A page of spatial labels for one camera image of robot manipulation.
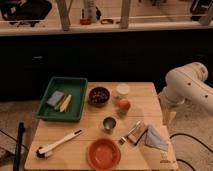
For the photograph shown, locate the white dish brush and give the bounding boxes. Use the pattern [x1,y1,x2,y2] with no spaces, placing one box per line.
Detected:
[36,130,82,158]

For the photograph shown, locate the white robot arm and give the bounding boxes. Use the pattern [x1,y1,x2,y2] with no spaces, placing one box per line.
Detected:
[159,62,213,115]

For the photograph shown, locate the dark bowl with beans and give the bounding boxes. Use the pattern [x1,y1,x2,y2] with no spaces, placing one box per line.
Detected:
[88,87,110,107]

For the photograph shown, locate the white cup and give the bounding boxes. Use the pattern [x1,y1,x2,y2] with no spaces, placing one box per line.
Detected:
[116,83,130,98]

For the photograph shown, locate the small metal cup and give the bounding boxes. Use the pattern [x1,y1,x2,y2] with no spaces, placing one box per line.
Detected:
[103,117,116,133]

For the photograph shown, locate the green plastic tray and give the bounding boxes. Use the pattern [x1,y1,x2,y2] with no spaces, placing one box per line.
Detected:
[36,77,87,122]

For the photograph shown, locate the blue grey sponge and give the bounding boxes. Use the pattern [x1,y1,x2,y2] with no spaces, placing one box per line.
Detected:
[46,91,64,106]

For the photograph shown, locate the metal spatula tool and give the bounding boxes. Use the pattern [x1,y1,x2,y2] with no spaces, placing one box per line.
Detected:
[118,121,148,146]

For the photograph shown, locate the orange plastic bowl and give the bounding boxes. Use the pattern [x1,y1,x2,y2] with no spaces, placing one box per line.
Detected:
[86,138,121,171]

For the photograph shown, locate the grey blue cloth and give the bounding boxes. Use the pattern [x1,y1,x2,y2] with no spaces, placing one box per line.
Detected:
[145,125,169,151]

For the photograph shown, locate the white bottle on shelf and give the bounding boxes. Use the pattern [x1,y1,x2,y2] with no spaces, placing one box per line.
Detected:
[83,0,97,23]

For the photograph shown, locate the black pole stand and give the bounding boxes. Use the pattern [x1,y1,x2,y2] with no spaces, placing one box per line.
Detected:
[13,122,25,171]

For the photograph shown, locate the black bag on shelf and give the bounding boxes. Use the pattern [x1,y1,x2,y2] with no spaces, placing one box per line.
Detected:
[0,0,52,26]

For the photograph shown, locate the black floor cable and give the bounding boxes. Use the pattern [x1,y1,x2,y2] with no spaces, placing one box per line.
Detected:
[169,132,213,171]

